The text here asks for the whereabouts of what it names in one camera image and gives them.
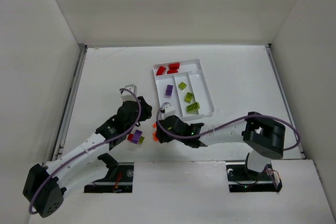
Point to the red curved lego brick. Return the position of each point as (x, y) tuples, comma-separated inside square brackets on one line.
[(172, 71)]

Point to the purple long lego brick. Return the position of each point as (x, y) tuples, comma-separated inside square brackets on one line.
[(136, 136)]

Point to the lime lego under purple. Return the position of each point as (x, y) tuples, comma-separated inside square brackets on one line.
[(188, 98)]

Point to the red flower lego brick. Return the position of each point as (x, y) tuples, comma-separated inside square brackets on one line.
[(161, 71)]

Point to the white divided sorting tray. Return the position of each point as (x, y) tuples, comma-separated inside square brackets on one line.
[(191, 73)]

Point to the lime green small lego brick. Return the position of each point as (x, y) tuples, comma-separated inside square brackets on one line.
[(141, 140)]

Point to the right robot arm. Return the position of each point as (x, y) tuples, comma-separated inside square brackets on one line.
[(262, 133)]

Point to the red square lego brick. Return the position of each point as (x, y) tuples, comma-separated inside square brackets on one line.
[(174, 66)]

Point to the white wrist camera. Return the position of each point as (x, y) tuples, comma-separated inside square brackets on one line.
[(129, 93), (167, 110)]

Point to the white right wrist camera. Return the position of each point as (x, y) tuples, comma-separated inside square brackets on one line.
[(167, 110)]

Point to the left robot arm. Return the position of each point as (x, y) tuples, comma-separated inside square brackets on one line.
[(47, 186)]

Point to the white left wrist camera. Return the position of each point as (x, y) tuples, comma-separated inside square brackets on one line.
[(129, 93)]

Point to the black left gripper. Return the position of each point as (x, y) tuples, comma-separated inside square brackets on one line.
[(143, 109)]

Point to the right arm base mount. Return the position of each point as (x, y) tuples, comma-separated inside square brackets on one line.
[(243, 180)]

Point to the small red lego brick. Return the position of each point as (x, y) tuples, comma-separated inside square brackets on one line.
[(130, 136)]

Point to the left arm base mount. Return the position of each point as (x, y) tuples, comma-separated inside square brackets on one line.
[(117, 180)]

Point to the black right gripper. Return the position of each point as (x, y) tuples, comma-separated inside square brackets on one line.
[(161, 128)]

